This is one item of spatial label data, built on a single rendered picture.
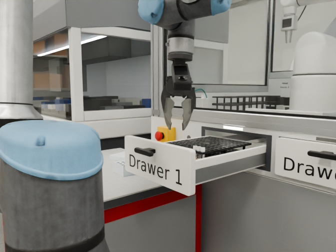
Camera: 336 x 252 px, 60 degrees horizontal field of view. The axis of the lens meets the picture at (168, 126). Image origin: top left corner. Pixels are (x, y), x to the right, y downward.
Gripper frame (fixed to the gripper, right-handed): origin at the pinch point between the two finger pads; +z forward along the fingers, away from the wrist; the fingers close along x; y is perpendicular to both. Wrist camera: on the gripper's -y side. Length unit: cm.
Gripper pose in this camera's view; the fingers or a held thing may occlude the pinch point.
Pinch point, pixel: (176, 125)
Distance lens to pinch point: 82.9
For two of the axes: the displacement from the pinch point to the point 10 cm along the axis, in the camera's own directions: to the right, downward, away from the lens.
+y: -0.5, -0.9, 10.0
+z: -0.5, 9.9, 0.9
